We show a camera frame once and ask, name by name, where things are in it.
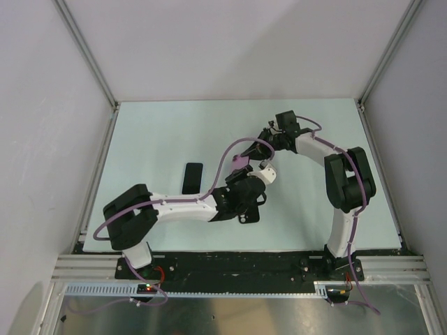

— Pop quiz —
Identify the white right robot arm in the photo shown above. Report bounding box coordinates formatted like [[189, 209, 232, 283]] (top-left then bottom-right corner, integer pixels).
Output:
[[240, 110, 376, 280]]

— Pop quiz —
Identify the aluminium frame post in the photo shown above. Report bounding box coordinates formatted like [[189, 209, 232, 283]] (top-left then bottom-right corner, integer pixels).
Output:
[[357, 0, 426, 111], [52, 0, 119, 110]]

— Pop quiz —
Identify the pink smartphone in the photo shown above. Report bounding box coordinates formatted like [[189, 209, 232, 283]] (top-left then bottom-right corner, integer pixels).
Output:
[[230, 155, 249, 171]]

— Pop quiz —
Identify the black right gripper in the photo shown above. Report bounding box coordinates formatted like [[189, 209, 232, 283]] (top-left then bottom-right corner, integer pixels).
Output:
[[242, 128, 286, 162]]

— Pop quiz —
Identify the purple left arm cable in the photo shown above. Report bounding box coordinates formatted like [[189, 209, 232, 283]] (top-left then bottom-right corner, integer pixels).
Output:
[[64, 137, 277, 315]]

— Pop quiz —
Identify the aluminium front frame rail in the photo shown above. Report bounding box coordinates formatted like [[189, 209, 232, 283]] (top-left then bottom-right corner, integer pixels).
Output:
[[52, 255, 120, 281]]

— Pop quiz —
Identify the black phone case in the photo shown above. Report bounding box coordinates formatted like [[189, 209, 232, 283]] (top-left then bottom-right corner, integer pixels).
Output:
[[237, 200, 260, 224]]

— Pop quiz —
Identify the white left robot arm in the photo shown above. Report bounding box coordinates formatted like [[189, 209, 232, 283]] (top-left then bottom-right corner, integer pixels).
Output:
[[103, 162, 277, 278]]

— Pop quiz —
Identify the controller board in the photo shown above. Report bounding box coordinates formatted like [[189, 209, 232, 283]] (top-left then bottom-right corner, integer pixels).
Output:
[[326, 288, 351, 304], [136, 283, 159, 295]]

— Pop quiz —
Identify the grey slotted cable duct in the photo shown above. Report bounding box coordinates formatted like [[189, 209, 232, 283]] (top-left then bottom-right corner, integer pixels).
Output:
[[65, 283, 328, 299]]

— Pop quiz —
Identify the left controller board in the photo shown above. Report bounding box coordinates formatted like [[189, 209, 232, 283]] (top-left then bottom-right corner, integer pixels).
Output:
[[136, 283, 159, 295]]

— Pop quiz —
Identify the right controller board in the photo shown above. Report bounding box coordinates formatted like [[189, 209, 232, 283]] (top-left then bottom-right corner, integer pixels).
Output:
[[326, 288, 351, 304]]

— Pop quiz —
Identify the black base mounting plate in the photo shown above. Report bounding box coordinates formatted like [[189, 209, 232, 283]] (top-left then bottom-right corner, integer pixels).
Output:
[[71, 249, 385, 294]]

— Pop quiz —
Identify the teal smartphone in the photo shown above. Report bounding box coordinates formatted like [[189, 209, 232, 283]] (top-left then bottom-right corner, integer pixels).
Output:
[[182, 162, 203, 195]]

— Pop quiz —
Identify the left aluminium frame post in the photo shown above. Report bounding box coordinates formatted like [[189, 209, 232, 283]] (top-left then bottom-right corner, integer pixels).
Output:
[[52, 0, 119, 110]]

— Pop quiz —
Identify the right aluminium frame post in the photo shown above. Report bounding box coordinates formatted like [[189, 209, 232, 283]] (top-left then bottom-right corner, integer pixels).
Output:
[[357, 0, 426, 111]]

